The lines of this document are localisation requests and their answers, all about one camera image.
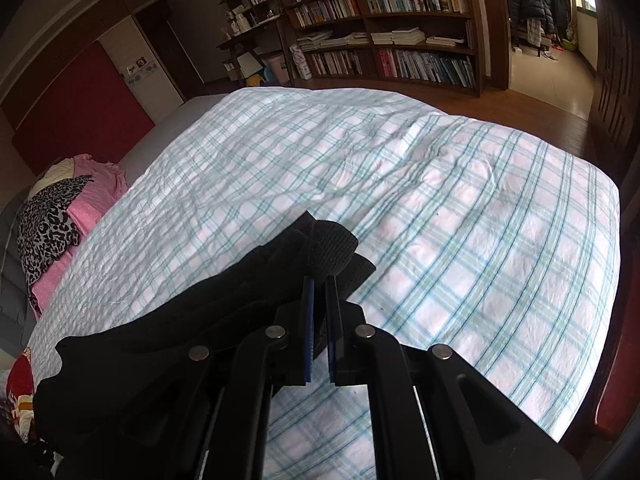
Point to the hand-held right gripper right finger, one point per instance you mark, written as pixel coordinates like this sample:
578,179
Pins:
331,330

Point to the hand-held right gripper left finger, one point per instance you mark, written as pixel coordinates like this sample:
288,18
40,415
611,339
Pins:
308,330

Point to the black pants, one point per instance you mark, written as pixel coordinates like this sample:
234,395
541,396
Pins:
150,320

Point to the plaid bed blanket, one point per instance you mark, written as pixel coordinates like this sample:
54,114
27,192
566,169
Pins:
400,185

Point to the grey bed sheet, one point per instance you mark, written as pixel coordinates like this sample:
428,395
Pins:
170,135

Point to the pink pillow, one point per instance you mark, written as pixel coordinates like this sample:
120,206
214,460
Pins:
95,195

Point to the pink storage bin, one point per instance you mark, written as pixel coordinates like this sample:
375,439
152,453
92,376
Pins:
279,70

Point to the white printed box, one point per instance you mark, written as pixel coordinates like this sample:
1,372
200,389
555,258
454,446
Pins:
301,62

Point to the white board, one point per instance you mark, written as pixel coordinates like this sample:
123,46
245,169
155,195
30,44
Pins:
247,65

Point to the leopard print cloth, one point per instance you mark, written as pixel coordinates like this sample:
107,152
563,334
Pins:
45,230

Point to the white wardrobe door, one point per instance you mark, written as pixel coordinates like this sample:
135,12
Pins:
145,90

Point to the red wooden board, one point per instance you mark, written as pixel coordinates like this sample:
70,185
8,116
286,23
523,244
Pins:
620,395

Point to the cream pillow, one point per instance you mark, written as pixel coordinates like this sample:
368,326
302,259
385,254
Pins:
52,175

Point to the grey quilted cushion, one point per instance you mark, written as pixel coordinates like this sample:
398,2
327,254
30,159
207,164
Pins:
10,270

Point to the wooden desk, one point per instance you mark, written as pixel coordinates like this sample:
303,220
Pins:
250,30

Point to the dark wooden door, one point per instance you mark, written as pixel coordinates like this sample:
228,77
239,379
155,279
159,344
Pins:
170,50

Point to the wooden bookshelf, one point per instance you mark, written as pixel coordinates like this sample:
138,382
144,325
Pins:
366,19

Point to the red headboard panel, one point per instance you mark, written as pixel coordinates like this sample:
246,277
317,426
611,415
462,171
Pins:
75,110

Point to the dark wooden wardrobe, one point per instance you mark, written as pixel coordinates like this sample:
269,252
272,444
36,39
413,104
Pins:
615,85

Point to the black puffer jacket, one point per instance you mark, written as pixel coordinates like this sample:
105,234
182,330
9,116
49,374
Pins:
530,5

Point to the dark hanging coat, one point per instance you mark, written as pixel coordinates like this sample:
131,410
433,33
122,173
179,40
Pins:
559,5

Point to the wooden door frame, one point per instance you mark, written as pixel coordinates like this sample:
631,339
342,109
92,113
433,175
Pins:
495,25

